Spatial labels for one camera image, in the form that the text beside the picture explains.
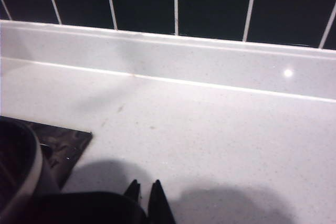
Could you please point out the black mug with steel rim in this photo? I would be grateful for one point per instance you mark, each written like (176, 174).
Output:
(15, 161)

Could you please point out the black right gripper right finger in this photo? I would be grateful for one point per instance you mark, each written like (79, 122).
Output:
(158, 205)

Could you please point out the black kitchen sink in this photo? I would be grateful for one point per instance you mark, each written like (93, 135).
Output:
(69, 142)

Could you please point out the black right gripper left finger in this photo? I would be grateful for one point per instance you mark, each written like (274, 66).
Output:
(134, 190)

